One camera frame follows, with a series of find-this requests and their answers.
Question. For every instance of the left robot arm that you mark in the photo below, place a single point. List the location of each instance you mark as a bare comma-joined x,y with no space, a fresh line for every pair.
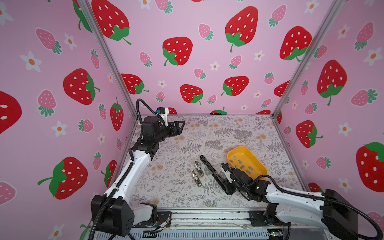
111,212

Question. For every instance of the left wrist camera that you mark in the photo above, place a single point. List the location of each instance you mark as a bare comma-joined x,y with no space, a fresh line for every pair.
163,112

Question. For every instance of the black stapler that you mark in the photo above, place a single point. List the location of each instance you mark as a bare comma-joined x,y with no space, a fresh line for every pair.
215,174

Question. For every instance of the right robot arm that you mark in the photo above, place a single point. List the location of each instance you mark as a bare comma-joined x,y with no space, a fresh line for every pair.
328,211

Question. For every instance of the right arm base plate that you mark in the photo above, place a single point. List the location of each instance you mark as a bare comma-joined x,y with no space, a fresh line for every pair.
264,219

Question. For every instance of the yellow plastic tray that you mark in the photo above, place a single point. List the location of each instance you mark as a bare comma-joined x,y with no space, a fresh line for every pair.
250,161

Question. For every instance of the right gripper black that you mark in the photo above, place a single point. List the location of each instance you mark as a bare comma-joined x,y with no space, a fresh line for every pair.
227,183

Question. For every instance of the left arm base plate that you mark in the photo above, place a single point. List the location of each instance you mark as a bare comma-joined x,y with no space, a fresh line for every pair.
162,219

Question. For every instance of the aluminium frame rail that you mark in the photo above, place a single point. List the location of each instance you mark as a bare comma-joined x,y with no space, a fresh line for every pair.
208,224

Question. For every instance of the beige mini stapler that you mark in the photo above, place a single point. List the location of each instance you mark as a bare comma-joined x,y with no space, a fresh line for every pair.
199,169
196,179

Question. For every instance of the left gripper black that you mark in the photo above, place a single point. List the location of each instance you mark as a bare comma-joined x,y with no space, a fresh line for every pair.
176,131

